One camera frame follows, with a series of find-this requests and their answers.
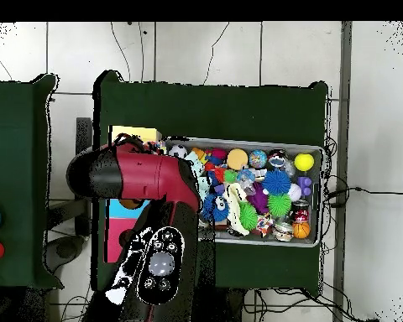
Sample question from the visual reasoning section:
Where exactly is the colourful patterned cloth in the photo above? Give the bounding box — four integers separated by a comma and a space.
142, 139, 169, 156

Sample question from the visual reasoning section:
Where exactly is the globe print ball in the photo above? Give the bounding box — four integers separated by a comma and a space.
248, 149, 269, 169

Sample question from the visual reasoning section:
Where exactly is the wooden box with three holes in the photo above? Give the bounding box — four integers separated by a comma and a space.
103, 125, 163, 264

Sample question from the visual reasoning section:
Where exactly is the blue spiky toy with eyes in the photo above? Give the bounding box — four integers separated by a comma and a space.
201, 193, 231, 223

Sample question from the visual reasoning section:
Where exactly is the black and white soccer ball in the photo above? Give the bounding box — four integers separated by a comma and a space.
167, 143, 188, 159

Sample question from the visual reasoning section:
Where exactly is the dark green table cloth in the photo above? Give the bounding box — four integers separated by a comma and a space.
0, 74, 65, 291
91, 70, 330, 292

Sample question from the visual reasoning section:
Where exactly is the blue spiky ball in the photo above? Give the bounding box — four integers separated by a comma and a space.
261, 169, 292, 196

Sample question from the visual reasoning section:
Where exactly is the red drink can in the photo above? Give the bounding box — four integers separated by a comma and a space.
267, 148, 288, 169

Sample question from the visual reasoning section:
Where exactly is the green spiky ball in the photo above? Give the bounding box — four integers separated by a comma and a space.
267, 193, 292, 219

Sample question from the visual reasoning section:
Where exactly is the yellow printed ball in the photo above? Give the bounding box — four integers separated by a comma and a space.
294, 152, 316, 173

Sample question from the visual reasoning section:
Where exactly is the small orange basketball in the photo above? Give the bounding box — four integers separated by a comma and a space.
292, 221, 311, 240

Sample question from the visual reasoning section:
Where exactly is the black upright panel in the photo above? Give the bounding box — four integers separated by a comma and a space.
75, 117, 93, 237

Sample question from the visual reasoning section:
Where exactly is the grey floor stand base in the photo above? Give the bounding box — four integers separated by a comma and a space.
44, 234, 86, 273

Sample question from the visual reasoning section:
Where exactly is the silver wire mesh bin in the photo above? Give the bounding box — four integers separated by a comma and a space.
164, 135, 325, 248

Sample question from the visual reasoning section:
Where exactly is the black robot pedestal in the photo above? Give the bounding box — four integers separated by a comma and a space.
194, 287, 246, 322

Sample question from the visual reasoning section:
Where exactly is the black cable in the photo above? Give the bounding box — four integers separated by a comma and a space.
325, 185, 403, 199

